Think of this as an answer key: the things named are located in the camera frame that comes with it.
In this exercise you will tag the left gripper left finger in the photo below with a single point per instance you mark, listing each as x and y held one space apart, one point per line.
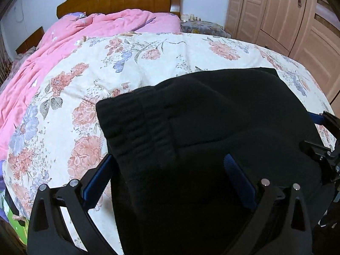
48 234

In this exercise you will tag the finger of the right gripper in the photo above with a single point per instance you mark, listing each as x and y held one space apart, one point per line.
325 119
321 153

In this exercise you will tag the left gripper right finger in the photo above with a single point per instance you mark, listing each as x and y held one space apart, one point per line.
280 223

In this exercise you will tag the black pants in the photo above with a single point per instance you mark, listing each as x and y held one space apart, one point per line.
170 191

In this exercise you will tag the green cartoon blanket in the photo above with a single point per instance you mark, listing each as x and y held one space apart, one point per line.
20 230

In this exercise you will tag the purple bed sheet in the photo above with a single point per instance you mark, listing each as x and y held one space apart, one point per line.
6 200

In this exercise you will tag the floral cream quilt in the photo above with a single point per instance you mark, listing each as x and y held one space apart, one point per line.
60 138

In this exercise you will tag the light wooden wardrobe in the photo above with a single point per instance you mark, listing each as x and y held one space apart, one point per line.
306 31

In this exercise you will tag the floral covered nightstand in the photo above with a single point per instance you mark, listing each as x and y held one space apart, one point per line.
192 24

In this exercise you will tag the patterned red curtain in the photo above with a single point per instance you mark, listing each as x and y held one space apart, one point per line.
5 67

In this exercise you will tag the dark wooden side cabinet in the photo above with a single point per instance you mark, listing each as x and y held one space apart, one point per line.
32 41

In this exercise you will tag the pink duvet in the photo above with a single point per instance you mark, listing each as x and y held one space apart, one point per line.
58 43

